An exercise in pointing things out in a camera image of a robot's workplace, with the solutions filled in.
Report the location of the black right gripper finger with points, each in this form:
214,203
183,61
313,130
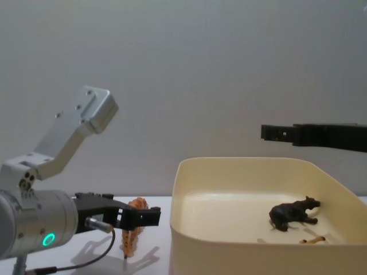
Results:
315,136

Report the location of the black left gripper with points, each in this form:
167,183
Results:
96,204

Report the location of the orange striped toy tiger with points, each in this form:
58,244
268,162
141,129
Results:
130,243

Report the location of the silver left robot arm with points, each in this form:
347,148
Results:
31,220

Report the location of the black toy animal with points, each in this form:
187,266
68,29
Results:
289,215

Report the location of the cream plastic bin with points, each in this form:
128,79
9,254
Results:
229,255

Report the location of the small cream toy animal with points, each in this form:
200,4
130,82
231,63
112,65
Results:
314,239

